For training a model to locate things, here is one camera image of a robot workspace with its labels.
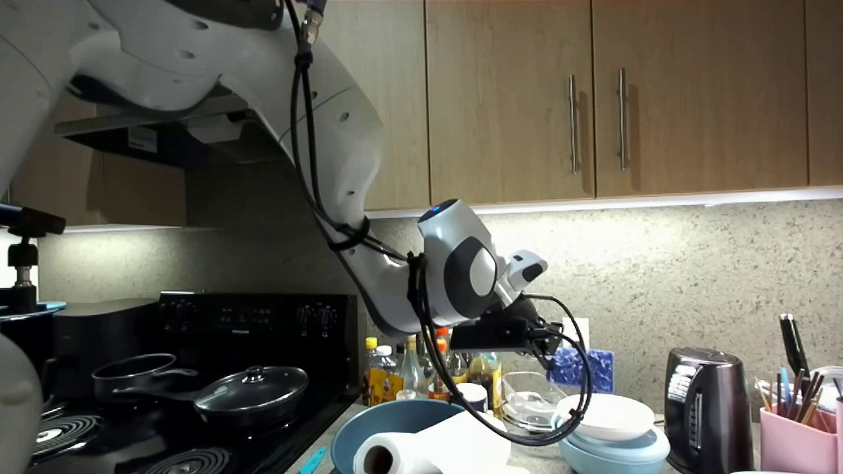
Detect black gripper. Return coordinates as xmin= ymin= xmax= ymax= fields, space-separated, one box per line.
xmin=502 ymin=292 xmax=574 ymax=370

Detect blue sponge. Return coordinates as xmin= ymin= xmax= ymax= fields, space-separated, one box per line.
xmin=548 ymin=344 xmax=619 ymax=395

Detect white paper towel roll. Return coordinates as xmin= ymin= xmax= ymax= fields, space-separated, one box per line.
xmin=350 ymin=408 xmax=514 ymax=474

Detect light blue bowl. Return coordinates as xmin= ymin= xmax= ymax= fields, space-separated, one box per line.
xmin=559 ymin=424 xmax=674 ymax=474

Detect large blue bowl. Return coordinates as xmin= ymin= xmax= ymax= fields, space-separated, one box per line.
xmin=329 ymin=396 xmax=470 ymax=474

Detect pale-cap condiment bottle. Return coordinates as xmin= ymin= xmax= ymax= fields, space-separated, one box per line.
xmin=466 ymin=349 xmax=506 ymax=414

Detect white round lid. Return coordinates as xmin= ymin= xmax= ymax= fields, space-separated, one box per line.
xmin=549 ymin=388 xmax=660 ymax=448

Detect white-lid dark jar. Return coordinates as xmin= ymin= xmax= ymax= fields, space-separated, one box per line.
xmin=449 ymin=382 xmax=490 ymax=416

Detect orange-cap sauce bottle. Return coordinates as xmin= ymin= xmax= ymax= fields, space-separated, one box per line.
xmin=429 ymin=336 xmax=452 ymax=402

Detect tall clear glass bottle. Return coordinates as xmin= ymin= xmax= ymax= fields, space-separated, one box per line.
xmin=399 ymin=333 xmax=424 ymax=395

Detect black electric kettle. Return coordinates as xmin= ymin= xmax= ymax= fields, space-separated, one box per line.
xmin=660 ymin=344 xmax=755 ymax=474

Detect yellow-label oil bottle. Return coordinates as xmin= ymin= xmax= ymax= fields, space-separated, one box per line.
xmin=362 ymin=361 xmax=407 ymax=408

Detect under-cabinet light strip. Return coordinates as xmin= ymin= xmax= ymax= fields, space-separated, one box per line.
xmin=366 ymin=182 xmax=843 ymax=220

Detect pink utensil holder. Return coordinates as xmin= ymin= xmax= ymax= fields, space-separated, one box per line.
xmin=755 ymin=402 xmax=843 ymax=474

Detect black frying pan with lid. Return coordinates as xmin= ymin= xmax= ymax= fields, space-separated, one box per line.
xmin=109 ymin=361 xmax=314 ymax=433

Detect wooden upper cabinet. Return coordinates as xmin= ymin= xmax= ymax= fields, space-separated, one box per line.
xmin=324 ymin=0 xmax=843 ymax=217

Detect black electric stove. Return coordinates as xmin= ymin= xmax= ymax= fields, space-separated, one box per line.
xmin=0 ymin=290 xmax=362 ymax=474

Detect small black pot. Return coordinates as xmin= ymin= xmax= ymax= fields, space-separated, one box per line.
xmin=88 ymin=349 xmax=200 ymax=406

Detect black countertop appliance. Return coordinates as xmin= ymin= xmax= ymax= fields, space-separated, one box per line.
xmin=47 ymin=298 xmax=165 ymax=402

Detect steel range hood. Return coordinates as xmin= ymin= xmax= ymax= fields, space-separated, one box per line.
xmin=53 ymin=82 xmax=296 ymax=170

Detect metal cabinet handle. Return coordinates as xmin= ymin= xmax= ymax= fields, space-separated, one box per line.
xmin=564 ymin=70 xmax=581 ymax=173
xmin=610 ymin=62 xmax=631 ymax=170

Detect black-handled knife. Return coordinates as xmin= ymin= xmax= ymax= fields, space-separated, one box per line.
xmin=776 ymin=309 xmax=800 ymax=382
xmin=786 ymin=313 xmax=810 ymax=382

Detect blue-handled utensil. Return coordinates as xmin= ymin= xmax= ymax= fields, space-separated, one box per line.
xmin=773 ymin=366 xmax=796 ymax=416

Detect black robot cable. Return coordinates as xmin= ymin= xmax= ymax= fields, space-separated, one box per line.
xmin=282 ymin=0 xmax=598 ymax=448

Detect black camera on tripod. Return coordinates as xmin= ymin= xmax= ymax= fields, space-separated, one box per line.
xmin=0 ymin=199 xmax=69 ymax=315

